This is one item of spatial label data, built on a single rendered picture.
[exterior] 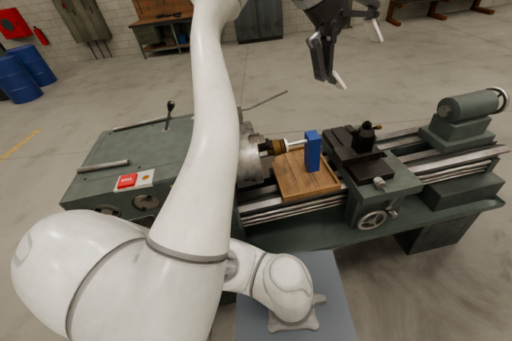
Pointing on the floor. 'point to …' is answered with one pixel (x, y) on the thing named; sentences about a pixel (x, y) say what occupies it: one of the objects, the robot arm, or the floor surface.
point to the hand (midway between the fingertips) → (358, 62)
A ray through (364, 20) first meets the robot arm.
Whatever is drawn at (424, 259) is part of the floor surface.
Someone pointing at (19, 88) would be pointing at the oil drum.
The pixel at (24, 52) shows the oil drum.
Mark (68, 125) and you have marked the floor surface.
